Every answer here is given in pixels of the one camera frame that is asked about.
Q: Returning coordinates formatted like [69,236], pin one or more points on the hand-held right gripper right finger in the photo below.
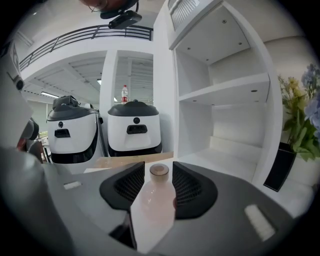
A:
[197,195]

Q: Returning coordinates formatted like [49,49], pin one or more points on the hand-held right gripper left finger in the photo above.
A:
[120,192]

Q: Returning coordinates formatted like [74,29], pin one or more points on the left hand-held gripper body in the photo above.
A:
[12,112]

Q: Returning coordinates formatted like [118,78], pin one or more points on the white vent grille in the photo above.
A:
[183,12]

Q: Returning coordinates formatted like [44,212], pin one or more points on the white shelf unit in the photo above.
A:
[225,100]

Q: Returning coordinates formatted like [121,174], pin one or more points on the blue and yellow flower bouquet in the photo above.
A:
[303,120]

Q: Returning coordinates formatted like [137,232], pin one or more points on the white delivery robot with bottle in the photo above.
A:
[135,130]

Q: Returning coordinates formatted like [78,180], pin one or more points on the white delivery robot with bag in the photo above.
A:
[71,135]

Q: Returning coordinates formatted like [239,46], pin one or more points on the clear bottle, red label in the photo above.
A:
[124,95]

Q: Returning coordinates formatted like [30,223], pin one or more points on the black bag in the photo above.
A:
[64,102]

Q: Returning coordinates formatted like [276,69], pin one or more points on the long ceiling light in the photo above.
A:
[49,94]

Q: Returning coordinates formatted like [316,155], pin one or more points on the person's face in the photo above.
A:
[96,3]

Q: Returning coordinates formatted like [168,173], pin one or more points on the black square vase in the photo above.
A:
[278,167]

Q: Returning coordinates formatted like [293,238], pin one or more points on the black metal railing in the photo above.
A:
[82,35]

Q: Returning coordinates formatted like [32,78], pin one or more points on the black head-worn camera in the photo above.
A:
[123,18]

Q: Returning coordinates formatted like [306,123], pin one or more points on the small pink container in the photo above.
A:
[156,207]

